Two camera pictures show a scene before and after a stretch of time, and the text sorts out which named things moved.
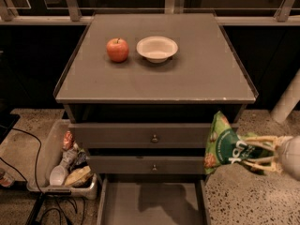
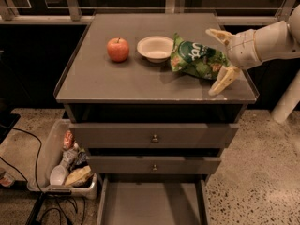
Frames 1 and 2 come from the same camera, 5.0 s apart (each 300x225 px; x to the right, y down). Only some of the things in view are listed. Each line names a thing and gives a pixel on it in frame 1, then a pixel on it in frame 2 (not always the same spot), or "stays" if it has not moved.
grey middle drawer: x=146 y=164 stays
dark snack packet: x=81 y=160 stays
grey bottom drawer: x=153 y=200 stays
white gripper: x=290 y=156 to x=243 y=50
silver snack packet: x=69 y=155 stays
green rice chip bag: x=225 y=146 to x=193 y=58
